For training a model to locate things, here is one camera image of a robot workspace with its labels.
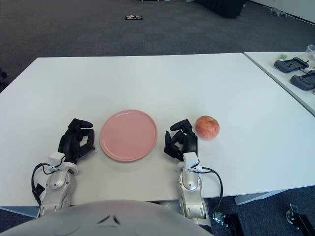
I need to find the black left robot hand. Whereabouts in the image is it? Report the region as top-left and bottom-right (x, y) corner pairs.
(58, 118), (96, 165)

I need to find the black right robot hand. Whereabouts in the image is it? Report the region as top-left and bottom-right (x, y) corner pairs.
(163, 118), (199, 162)

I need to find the red yellow apple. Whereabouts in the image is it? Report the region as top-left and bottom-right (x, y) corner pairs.
(195, 115), (221, 140)

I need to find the pink round plate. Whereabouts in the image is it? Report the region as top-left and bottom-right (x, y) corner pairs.
(99, 110), (158, 163)

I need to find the large white table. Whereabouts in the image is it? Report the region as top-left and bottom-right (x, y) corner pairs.
(0, 52), (315, 218)

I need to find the grey robot torso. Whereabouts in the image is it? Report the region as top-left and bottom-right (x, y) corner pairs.
(0, 199), (210, 236)

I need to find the black stand bar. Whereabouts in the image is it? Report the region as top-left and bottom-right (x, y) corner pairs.
(222, 213), (244, 236)
(294, 214), (315, 236)

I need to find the white side table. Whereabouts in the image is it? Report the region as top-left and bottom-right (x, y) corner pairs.
(243, 51), (315, 118)

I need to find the grey handheld controller with screen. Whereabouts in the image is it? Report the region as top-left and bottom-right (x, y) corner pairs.
(273, 57), (310, 74)

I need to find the metal caster wheel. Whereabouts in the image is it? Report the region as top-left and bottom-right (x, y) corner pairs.
(285, 203), (300, 225)

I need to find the black cabinet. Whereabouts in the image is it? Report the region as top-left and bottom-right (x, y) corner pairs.
(195, 0), (247, 19)

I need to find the small grey robot dog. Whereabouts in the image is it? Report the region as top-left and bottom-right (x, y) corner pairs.
(269, 7), (288, 17)

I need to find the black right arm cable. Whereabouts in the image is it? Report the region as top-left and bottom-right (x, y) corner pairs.
(200, 167), (224, 214)

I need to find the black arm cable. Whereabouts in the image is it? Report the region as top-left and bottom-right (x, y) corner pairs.
(31, 162), (54, 206)
(200, 167), (224, 214)

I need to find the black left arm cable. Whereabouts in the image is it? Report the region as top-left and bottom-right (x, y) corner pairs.
(31, 162), (54, 206)

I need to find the metal hinge bracket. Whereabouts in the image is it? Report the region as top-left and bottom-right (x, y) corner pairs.
(213, 211), (228, 226)

